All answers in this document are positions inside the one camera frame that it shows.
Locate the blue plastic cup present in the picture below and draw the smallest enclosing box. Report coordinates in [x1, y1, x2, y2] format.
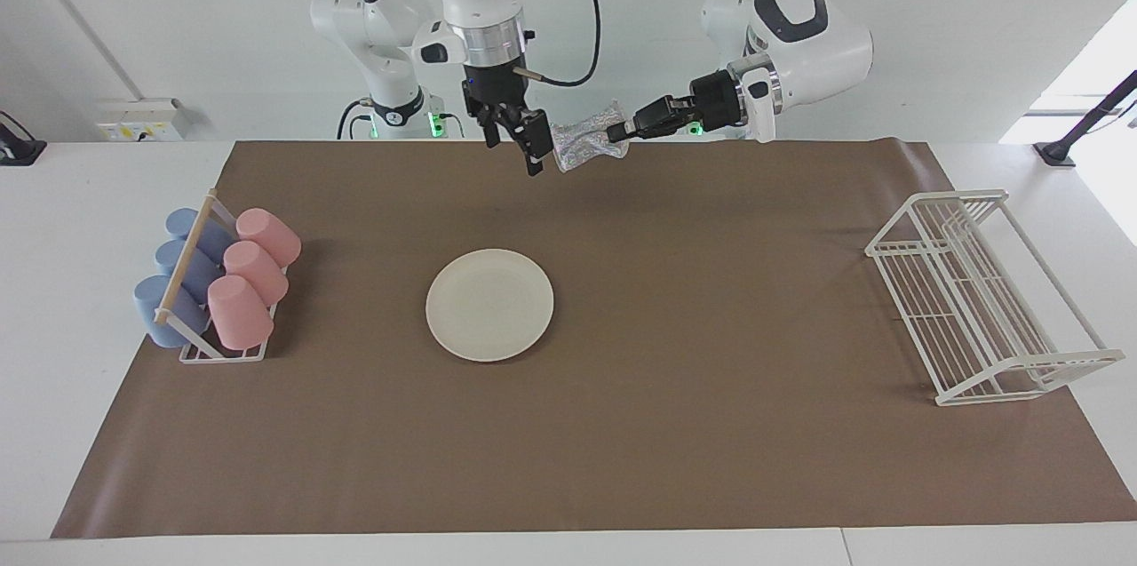
[155, 239, 223, 305]
[165, 208, 236, 265]
[133, 275, 212, 348]

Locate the black clamp stand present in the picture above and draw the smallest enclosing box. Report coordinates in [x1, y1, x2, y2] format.
[0, 110, 47, 166]

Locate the white wire dish rack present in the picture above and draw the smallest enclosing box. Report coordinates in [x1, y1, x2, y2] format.
[865, 188, 1126, 407]

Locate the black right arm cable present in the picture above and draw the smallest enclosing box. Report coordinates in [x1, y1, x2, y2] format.
[520, 0, 602, 87]

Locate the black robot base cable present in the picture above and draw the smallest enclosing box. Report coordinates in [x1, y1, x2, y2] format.
[338, 98, 370, 140]

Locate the brown table mat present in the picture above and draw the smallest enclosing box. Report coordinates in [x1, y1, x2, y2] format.
[51, 138, 1137, 540]

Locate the cream round plate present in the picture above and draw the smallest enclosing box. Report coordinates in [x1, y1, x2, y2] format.
[425, 248, 555, 363]

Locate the white wall socket strip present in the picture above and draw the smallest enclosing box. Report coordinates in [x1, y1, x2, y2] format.
[95, 99, 185, 142]

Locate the pink plastic cup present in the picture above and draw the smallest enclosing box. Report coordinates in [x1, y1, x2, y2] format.
[207, 275, 274, 351]
[235, 208, 302, 268]
[223, 241, 290, 307]

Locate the small white cup rack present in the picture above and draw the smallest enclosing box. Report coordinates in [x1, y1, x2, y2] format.
[154, 189, 287, 364]

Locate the black slanted pole stand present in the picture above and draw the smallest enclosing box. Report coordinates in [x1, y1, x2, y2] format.
[1033, 68, 1137, 168]

